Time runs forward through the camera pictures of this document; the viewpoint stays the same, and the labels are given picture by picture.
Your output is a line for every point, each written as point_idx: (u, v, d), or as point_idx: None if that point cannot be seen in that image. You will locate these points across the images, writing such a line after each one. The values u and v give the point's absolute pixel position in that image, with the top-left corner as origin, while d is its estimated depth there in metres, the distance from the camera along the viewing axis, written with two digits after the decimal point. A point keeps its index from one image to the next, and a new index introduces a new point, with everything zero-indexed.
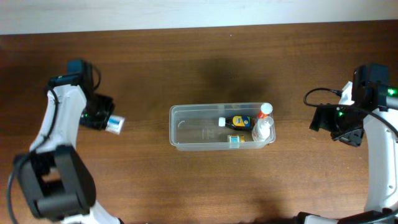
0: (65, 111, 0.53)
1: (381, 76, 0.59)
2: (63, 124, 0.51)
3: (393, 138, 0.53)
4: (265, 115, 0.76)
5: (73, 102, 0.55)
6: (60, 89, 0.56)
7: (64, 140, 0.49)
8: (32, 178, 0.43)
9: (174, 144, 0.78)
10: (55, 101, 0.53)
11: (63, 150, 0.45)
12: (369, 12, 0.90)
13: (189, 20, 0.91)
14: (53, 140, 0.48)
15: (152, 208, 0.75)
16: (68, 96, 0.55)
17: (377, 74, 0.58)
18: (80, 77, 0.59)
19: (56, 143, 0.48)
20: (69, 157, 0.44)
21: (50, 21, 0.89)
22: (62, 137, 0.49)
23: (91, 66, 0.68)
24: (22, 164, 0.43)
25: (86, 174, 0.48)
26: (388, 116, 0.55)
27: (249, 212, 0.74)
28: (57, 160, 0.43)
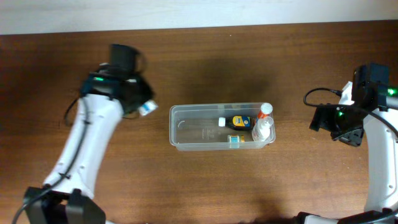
0: (92, 139, 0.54)
1: (383, 74, 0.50)
2: (86, 155, 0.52)
3: (393, 137, 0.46)
4: (265, 115, 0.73)
5: (101, 128, 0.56)
6: (92, 103, 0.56)
7: (82, 179, 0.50)
8: (41, 212, 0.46)
9: (174, 144, 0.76)
10: (86, 124, 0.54)
11: (77, 199, 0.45)
12: (367, 12, 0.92)
13: (189, 20, 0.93)
14: (71, 177, 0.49)
15: (150, 208, 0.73)
16: (98, 119, 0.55)
17: (377, 73, 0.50)
18: (120, 79, 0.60)
19: (73, 182, 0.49)
20: (81, 211, 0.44)
21: (54, 22, 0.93)
22: (80, 175, 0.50)
23: (137, 53, 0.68)
24: (36, 201, 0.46)
25: (96, 210, 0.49)
26: (388, 116, 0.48)
27: (250, 213, 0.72)
28: (68, 210, 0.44)
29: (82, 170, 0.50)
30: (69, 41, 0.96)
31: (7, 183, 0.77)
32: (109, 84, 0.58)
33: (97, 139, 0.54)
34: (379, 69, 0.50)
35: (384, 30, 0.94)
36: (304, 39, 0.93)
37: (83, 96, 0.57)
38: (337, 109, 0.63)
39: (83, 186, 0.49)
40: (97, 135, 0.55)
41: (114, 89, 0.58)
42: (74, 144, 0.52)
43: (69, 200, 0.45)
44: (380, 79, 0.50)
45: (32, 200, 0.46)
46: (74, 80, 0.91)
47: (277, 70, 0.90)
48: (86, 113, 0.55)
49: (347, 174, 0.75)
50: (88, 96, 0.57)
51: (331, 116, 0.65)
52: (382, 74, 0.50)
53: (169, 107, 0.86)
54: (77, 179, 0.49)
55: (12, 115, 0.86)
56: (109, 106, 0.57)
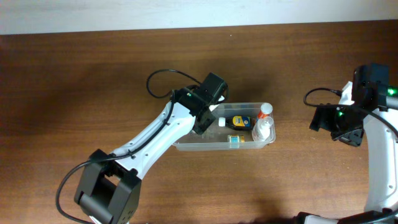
0: (164, 136, 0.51)
1: (384, 75, 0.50)
2: (153, 147, 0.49)
3: (393, 137, 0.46)
4: (265, 115, 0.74)
5: (175, 131, 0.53)
6: (175, 107, 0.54)
7: (142, 168, 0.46)
8: (94, 175, 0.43)
9: (175, 144, 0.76)
10: (165, 120, 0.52)
11: (133, 180, 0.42)
12: (367, 12, 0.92)
13: (189, 20, 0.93)
14: (134, 159, 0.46)
15: (150, 208, 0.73)
16: (176, 121, 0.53)
17: (378, 73, 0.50)
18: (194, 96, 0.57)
19: (134, 166, 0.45)
20: (130, 193, 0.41)
21: (53, 21, 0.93)
22: (143, 163, 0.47)
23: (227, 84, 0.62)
24: (97, 163, 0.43)
25: (135, 201, 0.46)
26: (388, 116, 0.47)
27: (250, 212, 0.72)
28: (120, 186, 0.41)
29: (145, 158, 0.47)
30: (69, 40, 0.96)
31: (7, 183, 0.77)
32: (194, 101, 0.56)
33: (166, 140, 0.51)
34: (379, 70, 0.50)
35: (385, 30, 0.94)
36: (304, 39, 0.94)
37: (174, 100, 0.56)
38: (337, 109, 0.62)
39: (140, 175, 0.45)
40: (170, 137, 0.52)
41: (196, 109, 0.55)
42: (148, 132, 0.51)
43: (127, 177, 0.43)
44: (380, 79, 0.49)
45: (97, 160, 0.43)
46: (74, 80, 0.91)
47: (277, 70, 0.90)
48: (168, 114, 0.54)
49: (346, 174, 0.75)
50: (176, 102, 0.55)
51: (331, 116, 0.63)
52: (382, 75, 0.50)
53: None
54: (139, 163, 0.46)
55: (12, 114, 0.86)
56: (190, 118, 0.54)
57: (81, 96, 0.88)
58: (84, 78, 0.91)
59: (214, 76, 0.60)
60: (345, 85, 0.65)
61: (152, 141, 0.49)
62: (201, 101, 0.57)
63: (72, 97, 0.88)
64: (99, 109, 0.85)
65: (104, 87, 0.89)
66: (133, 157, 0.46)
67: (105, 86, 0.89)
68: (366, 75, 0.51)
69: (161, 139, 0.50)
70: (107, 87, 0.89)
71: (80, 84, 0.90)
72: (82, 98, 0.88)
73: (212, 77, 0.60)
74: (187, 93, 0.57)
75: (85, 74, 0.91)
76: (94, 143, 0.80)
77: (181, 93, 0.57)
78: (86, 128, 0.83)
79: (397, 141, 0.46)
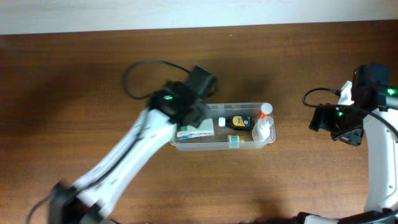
0: (137, 155, 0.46)
1: (383, 74, 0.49)
2: (122, 170, 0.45)
3: (393, 137, 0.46)
4: (265, 115, 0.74)
5: (149, 146, 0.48)
6: (150, 116, 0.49)
7: (111, 196, 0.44)
8: (55, 213, 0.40)
9: (175, 144, 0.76)
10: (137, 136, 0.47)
11: (97, 219, 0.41)
12: (367, 13, 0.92)
13: (189, 20, 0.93)
14: (101, 188, 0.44)
15: (150, 208, 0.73)
16: (150, 135, 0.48)
17: (377, 71, 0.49)
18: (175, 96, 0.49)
19: (101, 196, 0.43)
20: None
21: (53, 22, 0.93)
22: (111, 189, 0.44)
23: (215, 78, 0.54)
24: (58, 202, 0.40)
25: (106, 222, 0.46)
26: (388, 116, 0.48)
27: (249, 212, 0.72)
28: None
29: (114, 184, 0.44)
30: (70, 41, 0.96)
31: (7, 183, 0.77)
32: (175, 106, 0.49)
33: (140, 157, 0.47)
34: (379, 68, 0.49)
35: (385, 30, 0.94)
36: (304, 39, 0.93)
37: (151, 106, 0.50)
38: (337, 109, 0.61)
39: (108, 203, 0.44)
40: (143, 152, 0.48)
41: (176, 114, 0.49)
42: (119, 152, 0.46)
43: (91, 216, 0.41)
44: (380, 78, 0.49)
45: (58, 199, 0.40)
46: (74, 80, 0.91)
47: (277, 70, 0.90)
48: (142, 125, 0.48)
49: (346, 175, 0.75)
50: (152, 109, 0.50)
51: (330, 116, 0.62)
52: (382, 74, 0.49)
53: None
54: (107, 193, 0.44)
55: (12, 115, 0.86)
56: (166, 128, 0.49)
57: (81, 96, 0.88)
58: (84, 78, 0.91)
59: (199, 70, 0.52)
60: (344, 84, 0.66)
61: (121, 163, 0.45)
62: (182, 103, 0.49)
63: (72, 97, 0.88)
64: (99, 110, 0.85)
65: (104, 87, 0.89)
66: (99, 186, 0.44)
67: (105, 86, 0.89)
68: (365, 74, 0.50)
69: (132, 158, 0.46)
70: (107, 87, 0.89)
71: (80, 84, 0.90)
72: (82, 98, 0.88)
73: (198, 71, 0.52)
74: (165, 96, 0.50)
75: (85, 74, 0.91)
76: (95, 144, 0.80)
77: (160, 96, 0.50)
78: (87, 128, 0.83)
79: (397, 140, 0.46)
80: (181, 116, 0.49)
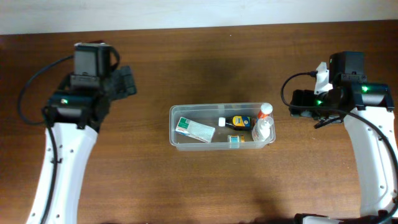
0: (50, 176, 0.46)
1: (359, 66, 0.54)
2: (41, 199, 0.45)
3: (375, 135, 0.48)
4: (265, 115, 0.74)
5: (63, 165, 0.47)
6: (56, 130, 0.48)
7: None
8: None
9: (174, 144, 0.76)
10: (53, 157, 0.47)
11: None
12: (367, 13, 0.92)
13: (189, 20, 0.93)
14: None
15: (150, 208, 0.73)
16: (61, 154, 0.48)
17: (355, 63, 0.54)
18: (63, 93, 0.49)
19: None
20: None
21: (53, 22, 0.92)
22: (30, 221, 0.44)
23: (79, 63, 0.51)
24: None
25: None
26: (367, 115, 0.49)
27: (249, 212, 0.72)
28: None
29: (35, 216, 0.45)
30: (70, 41, 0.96)
31: (8, 183, 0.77)
32: (74, 104, 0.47)
33: (60, 180, 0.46)
34: (357, 59, 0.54)
35: (385, 30, 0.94)
36: (304, 39, 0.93)
37: (48, 121, 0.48)
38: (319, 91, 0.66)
39: None
40: (64, 174, 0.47)
41: (82, 114, 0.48)
42: (42, 180, 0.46)
43: None
44: (356, 71, 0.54)
45: None
46: None
47: (277, 70, 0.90)
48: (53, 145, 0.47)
49: (346, 174, 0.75)
50: (54, 125, 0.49)
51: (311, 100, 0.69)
52: (358, 66, 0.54)
53: (169, 107, 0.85)
54: None
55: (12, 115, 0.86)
56: (79, 135, 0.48)
57: None
58: None
59: (86, 51, 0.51)
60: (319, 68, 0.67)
61: (44, 188, 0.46)
62: (82, 99, 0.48)
63: None
64: None
65: None
66: (33, 215, 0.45)
67: None
68: (344, 65, 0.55)
69: (46, 185, 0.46)
70: None
71: None
72: None
73: (88, 52, 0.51)
74: (61, 100, 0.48)
75: None
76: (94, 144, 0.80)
77: (54, 100, 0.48)
78: None
79: (379, 139, 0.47)
80: (91, 111, 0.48)
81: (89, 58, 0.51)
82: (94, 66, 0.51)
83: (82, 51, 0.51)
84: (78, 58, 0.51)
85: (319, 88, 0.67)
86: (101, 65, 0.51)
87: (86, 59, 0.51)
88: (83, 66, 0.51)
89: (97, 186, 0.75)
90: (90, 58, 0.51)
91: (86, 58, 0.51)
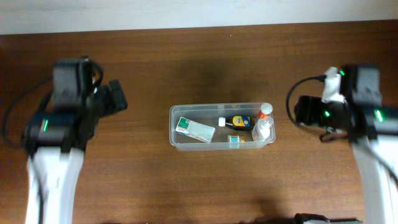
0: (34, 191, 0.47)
1: (371, 81, 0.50)
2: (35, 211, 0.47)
3: (386, 173, 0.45)
4: (265, 115, 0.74)
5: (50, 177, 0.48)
6: (38, 153, 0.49)
7: None
8: None
9: (174, 144, 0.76)
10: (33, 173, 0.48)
11: None
12: (367, 13, 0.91)
13: (189, 20, 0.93)
14: None
15: (150, 208, 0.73)
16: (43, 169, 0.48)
17: (365, 80, 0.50)
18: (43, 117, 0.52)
19: None
20: None
21: (52, 21, 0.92)
22: None
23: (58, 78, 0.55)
24: None
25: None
26: (380, 150, 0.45)
27: (250, 212, 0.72)
28: None
29: None
30: (70, 41, 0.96)
31: (8, 184, 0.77)
32: (55, 125, 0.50)
33: (50, 190, 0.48)
34: (367, 74, 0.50)
35: (385, 30, 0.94)
36: (304, 39, 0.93)
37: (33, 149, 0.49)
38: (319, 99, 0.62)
39: None
40: (53, 186, 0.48)
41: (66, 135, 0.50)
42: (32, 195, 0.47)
43: None
44: (367, 88, 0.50)
45: None
46: None
47: (277, 70, 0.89)
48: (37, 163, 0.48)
49: (346, 174, 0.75)
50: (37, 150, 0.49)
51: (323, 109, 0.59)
52: (371, 81, 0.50)
53: (169, 107, 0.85)
54: None
55: (12, 115, 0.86)
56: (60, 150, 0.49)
57: None
58: None
59: (66, 70, 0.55)
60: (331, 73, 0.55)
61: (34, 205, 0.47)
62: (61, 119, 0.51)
63: None
64: None
65: None
66: None
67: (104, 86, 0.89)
68: (355, 80, 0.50)
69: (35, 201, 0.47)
70: None
71: None
72: None
73: (69, 71, 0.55)
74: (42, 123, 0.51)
75: None
76: (94, 144, 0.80)
77: (34, 122, 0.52)
78: None
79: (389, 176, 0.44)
80: (74, 130, 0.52)
81: (71, 78, 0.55)
82: (78, 86, 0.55)
83: (62, 71, 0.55)
84: (61, 77, 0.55)
85: (329, 96, 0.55)
86: (83, 81, 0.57)
87: (68, 78, 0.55)
88: (64, 83, 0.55)
89: (97, 187, 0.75)
90: (71, 78, 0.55)
91: (68, 77, 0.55)
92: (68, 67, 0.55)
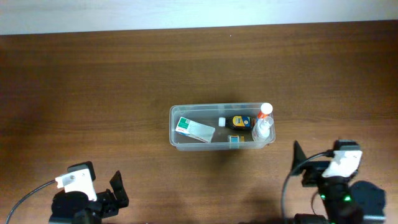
0: None
1: (374, 204, 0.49)
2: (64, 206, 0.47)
3: None
4: (265, 115, 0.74)
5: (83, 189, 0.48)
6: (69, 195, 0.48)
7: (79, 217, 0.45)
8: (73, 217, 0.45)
9: (174, 144, 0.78)
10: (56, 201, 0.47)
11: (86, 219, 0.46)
12: (365, 13, 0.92)
13: (189, 21, 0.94)
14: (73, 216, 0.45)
15: (150, 208, 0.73)
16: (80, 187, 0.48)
17: (365, 198, 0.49)
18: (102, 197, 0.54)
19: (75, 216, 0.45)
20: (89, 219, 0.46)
21: (52, 21, 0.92)
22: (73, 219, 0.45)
23: (92, 169, 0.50)
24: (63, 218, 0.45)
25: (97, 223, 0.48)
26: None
27: (249, 212, 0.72)
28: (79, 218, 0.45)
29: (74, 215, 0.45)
30: (70, 41, 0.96)
31: (7, 183, 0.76)
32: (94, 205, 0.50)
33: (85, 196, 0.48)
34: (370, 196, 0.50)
35: (384, 30, 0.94)
36: (303, 39, 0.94)
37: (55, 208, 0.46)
38: (319, 169, 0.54)
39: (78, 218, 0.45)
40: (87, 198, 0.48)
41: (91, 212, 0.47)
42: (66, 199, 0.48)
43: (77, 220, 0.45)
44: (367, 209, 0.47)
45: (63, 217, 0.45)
46: (74, 79, 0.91)
47: (277, 70, 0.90)
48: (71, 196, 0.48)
49: None
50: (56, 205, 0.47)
51: (324, 182, 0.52)
52: (375, 203, 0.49)
53: (170, 107, 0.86)
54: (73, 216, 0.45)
55: (12, 115, 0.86)
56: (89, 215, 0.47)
57: (81, 96, 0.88)
58: (84, 78, 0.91)
59: (78, 172, 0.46)
60: (338, 158, 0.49)
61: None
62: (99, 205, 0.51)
63: (71, 97, 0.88)
64: (99, 110, 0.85)
65: (104, 87, 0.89)
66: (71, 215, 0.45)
67: (104, 86, 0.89)
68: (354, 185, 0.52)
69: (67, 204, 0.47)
70: (107, 88, 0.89)
71: (80, 84, 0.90)
72: (82, 98, 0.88)
73: (82, 172, 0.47)
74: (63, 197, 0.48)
75: (86, 74, 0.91)
76: (94, 144, 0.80)
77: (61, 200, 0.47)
78: (87, 129, 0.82)
79: None
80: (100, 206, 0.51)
81: (85, 178, 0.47)
82: (91, 188, 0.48)
83: (74, 173, 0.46)
84: (69, 180, 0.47)
85: (334, 174, 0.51)
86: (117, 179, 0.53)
87: (82, 180, 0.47)
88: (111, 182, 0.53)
89: (96, 186, 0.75)
90: (84, 180, 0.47)
91: (79, 179, 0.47)
92: (83, 167, 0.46)
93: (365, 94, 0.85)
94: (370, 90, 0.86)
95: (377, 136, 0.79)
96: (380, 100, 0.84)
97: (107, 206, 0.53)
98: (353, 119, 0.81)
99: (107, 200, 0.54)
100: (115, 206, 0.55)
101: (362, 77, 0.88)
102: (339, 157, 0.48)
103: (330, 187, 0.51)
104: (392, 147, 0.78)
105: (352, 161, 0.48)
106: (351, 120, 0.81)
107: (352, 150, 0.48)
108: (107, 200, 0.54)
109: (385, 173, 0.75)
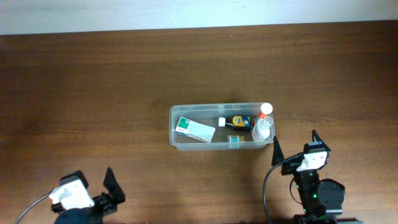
0: None
1: (336, 200, 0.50)
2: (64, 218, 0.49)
3: None
4: (265, 115, 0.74)
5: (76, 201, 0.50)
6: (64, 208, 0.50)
7: None
8: None
9: (174, 144, 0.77)
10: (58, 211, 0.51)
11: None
12: (365, 13, 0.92)
13: (189, 21, 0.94)
14: None
15: (150, 208, 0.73)
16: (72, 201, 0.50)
17: (330, 194, 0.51)
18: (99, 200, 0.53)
19: None
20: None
21: (51, 21, 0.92)
22: None
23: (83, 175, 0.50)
24: None
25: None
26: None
27: (249, 212, 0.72)
28: None
29: None
30: (70, 41, 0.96)
31: (7, 183, 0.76)
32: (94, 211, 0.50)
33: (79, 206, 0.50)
34: (333, 196, 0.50)
35: (384, 30, 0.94)
36: (303, 40, 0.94)
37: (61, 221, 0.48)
38: (293, 165, 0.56)
39: None
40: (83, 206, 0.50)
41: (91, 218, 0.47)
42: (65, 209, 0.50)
43: None
44: (329, 205, 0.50)
45: None
46: (73, 79, 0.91)
47: (277, 70, 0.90)
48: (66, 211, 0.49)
49: (346, 174, 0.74)
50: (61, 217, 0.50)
51: (300, 175, 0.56)
52: (337, 198, 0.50)
53: (170, 107, 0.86)
54: None
55: (13, 116, 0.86)
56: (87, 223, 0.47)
57: (81, 96, 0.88)
58: (84, 78, 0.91)
59: (70, 183, 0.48)
60: (307, 158, 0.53)
61: None
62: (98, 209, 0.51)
63: (71, 97, 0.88)
64: (99, 110, 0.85)
65: (104, 87, 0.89)
66: None
67: (104, 86, 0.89)
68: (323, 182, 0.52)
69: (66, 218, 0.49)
70: (107, 88, 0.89)
71: (80, 84, 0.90)
72: (82, 98, 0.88)
73: (74, 183, 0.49)
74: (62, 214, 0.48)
75: (85, 74, 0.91)
76: (94, 144, 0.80)
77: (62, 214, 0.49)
78: (87, 130, 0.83)
79: None
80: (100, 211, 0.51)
81: (76, 188, 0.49)
82: (84, 196, 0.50)
83: (64, 185, 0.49)
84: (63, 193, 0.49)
85: (305, 168, 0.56)
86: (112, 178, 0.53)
87: (74, 191, 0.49)
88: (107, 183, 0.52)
89: (96, 186, 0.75)
90: (78, 190, 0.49)
91: (73, 191, 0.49)
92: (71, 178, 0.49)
93: (364, 94, 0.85)
94: (370, 90, 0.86)
95: (377, 136, 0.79)
96: (380, 100, 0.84)
97: (105, 207, 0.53)
98: (352, 119, 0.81)
99: (105, 201, 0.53)
100: (113, 205, 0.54)
101: (362, 76, 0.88)
102: (309, 158, 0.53)
103: (304, 180, 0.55)
104: (392, 148, 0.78)
105: (320, 160, 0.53)
106: (351, 120, 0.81)
107: (319, 152, 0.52)
108: (104, 202, 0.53)
109: (385, 173, 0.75)
